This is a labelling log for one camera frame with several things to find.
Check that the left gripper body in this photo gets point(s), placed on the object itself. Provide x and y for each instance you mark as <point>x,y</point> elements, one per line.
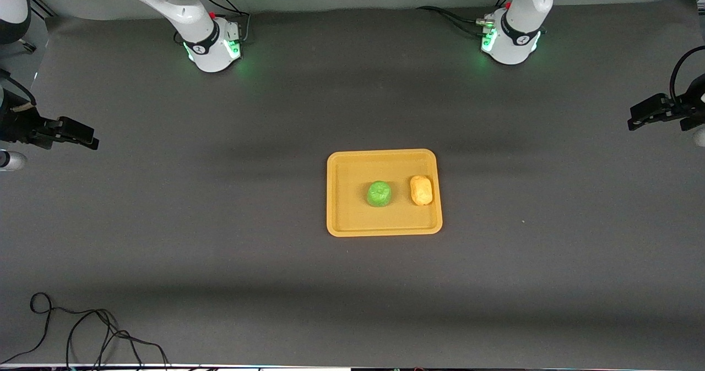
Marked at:
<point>684,108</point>

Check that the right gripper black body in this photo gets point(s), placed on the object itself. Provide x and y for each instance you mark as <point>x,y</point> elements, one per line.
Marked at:
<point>17,125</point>

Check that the yellow potato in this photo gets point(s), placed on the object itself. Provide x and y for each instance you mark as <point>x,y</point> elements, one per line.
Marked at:
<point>421,190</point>

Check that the green apple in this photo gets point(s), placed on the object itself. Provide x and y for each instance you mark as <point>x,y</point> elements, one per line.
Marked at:
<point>379,194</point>

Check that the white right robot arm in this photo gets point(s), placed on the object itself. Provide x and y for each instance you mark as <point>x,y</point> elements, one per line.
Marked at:
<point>182,7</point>

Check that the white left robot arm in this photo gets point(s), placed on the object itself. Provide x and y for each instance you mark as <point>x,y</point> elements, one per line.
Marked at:
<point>520,24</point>

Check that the orange plastic tray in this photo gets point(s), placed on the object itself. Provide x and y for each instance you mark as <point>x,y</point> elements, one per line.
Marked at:
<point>352,217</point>

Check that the dark grey table mat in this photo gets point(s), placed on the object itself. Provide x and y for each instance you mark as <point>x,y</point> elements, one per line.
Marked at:
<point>165,222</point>

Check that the black metal frame rail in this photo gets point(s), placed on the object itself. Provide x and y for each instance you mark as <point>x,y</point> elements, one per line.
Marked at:
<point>44,6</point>

